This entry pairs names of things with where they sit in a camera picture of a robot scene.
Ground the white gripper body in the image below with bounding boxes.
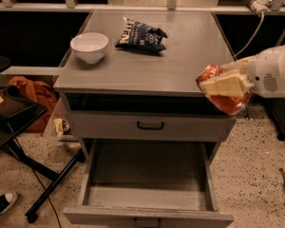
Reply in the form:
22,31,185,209
246,45,285,98

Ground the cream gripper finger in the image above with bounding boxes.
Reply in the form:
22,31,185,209
199,73,255,97
219,56,253,74

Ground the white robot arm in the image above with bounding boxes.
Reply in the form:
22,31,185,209
199,45,285,98

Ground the grey drawer cabinet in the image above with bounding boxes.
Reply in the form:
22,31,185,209
54,10,231,152

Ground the open middle drawer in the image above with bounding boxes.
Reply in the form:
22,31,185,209
64,140,234,228

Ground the closed top drawer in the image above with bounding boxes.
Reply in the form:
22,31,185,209
67,111,236,143

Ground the white power strip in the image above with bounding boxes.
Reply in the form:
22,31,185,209
243,0,271,14

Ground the blue chip bag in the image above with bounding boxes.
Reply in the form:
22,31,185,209
115,17,168,53

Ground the white bowl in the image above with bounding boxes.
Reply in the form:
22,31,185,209
70,32,108,64

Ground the clear plastic bin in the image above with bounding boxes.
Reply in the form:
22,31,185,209
44,100,77,142

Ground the orange backpack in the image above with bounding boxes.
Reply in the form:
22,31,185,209
9,76,58,133

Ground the black folding stand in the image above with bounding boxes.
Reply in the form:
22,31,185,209
0,52,86,224

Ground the black sneaker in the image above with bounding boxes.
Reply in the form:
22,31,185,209
0,191,18,216

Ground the white power cable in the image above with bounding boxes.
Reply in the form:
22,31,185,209
232,11,265,59

